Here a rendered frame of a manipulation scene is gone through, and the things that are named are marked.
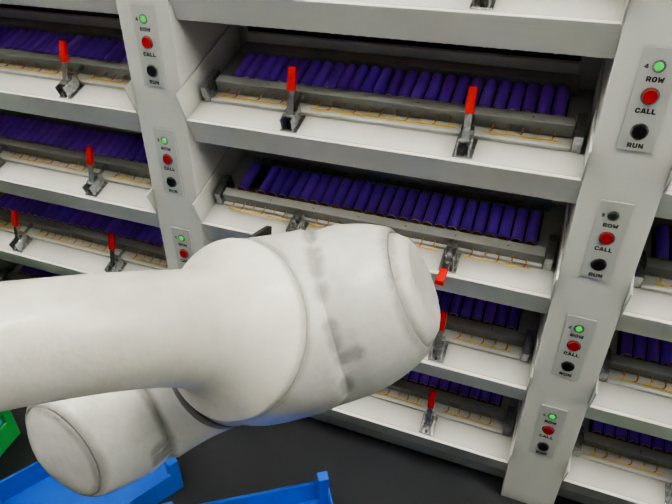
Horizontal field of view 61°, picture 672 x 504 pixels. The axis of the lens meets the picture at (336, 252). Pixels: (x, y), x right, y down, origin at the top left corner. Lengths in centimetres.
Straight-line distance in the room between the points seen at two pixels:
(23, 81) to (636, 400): 121
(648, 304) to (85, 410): 76
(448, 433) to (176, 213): 66
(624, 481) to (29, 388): 107
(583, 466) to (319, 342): 93
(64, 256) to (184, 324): 115
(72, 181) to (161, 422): 91
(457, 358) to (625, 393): 27
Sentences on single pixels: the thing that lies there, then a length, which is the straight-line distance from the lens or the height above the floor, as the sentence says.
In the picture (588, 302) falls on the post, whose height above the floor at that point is 49.
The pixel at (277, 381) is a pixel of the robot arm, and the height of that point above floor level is 79.
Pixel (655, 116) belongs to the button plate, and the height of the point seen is 77.
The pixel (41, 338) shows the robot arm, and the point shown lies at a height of 85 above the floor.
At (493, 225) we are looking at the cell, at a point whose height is 54.
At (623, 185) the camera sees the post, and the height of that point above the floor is 68.
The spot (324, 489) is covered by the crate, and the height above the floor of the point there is 5.
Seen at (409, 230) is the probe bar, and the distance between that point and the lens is 94.
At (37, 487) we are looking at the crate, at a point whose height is 0.
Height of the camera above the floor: 101
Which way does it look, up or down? 33 degrees down
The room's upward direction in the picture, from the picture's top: straight up
